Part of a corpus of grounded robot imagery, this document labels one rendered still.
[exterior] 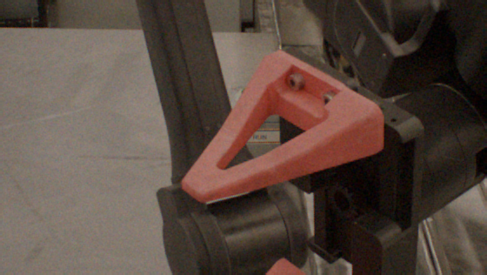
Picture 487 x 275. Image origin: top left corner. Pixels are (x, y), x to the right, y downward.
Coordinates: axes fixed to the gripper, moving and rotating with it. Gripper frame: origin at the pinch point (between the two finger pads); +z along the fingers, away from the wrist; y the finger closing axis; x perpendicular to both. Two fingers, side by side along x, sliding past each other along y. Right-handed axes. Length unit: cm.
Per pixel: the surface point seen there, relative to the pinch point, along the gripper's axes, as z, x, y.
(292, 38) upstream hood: -61, 67, 39
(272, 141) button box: -43, 49, 39
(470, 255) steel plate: -48, 23, 43
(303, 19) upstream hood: -63, 66, 36
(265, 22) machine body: -70, 82, 46
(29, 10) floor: -120, 281, 134
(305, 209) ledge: -37, 37, 38
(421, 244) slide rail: -43, 26, 39
